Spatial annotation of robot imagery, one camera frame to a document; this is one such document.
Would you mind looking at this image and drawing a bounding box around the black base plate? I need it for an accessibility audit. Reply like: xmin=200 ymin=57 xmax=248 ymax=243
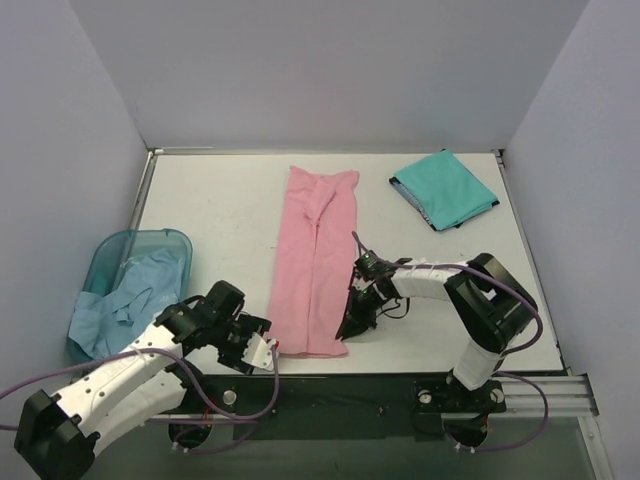
xmin=157 ymin=373 xmax=506 ymax=448

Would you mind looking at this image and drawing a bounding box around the dark folded shirt underneath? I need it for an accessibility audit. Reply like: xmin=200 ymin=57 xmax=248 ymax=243
xmin=388 ymin=176 xmax=438 ymax=231

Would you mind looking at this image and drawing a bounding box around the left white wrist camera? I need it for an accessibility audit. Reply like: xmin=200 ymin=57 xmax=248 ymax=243
xmin=242 ymin=333 xmax=279 ymax=371

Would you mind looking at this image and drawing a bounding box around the teal folded t shirt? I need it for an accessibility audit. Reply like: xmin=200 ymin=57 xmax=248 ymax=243
xmin=392 ymin=149 xmax=500 ymax=232

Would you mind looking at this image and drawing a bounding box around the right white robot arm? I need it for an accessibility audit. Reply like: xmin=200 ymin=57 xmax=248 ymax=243
xmin=336 ymin=250 xmax=543 ymax=409

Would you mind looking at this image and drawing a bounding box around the aluminium front rail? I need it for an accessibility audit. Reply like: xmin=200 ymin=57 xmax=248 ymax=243
xmin=500 ymin=375 xmax=599 ymax=417

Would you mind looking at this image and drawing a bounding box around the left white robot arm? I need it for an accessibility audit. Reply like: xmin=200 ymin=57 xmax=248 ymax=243
xmin=14 ymin=281 xmax=278 ymax=479

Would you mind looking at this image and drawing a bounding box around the pink t shirt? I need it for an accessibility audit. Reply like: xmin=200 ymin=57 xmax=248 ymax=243
xmin=267 ymin=166 xmax=359 ymax=358

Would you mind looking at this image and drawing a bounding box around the light blue t shirt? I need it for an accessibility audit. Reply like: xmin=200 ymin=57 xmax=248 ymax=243
xmin=68 ymin=249 xmax=185 ymax=363

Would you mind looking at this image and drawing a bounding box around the teal plastic bin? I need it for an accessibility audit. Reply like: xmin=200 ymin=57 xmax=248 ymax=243
xmin=67 ymin=229 xmax=193 ymax=364

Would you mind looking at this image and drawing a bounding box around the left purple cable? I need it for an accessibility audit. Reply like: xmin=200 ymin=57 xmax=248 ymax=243
xmin=0 ymin=339 xmax=281 ymax=456

